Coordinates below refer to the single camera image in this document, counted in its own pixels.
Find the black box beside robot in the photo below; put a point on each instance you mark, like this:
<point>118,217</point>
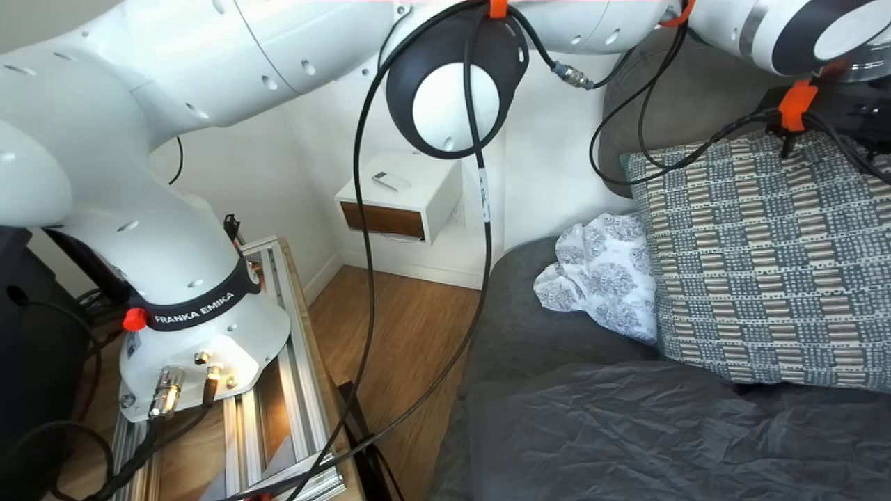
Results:
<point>36,390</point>

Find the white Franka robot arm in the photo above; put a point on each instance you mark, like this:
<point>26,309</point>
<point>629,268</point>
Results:
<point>140,85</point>

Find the aluminium profile robot base frame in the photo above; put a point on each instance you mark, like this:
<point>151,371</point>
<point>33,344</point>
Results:
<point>288,418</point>

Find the white floral print pillow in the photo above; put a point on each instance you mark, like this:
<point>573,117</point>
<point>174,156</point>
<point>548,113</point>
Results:
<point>601,273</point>

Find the white floating nightstand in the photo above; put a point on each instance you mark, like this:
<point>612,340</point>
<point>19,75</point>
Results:
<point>407,204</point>

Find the grey white woven patterned pillow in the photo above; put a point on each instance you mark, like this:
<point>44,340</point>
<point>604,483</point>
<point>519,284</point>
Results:
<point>769,268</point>

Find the grey upholstered headboard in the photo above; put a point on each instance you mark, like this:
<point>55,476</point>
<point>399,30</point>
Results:
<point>725,101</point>

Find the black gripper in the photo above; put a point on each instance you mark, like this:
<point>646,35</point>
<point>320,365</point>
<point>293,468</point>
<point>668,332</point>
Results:
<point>860,113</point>

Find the white remote control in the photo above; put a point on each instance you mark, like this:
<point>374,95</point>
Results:
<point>385,183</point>

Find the grey bed sheet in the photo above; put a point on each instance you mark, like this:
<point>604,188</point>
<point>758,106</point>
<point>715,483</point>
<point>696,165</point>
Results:
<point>519,315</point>

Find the black camera stand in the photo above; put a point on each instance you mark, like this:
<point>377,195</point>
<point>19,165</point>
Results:
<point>366,455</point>

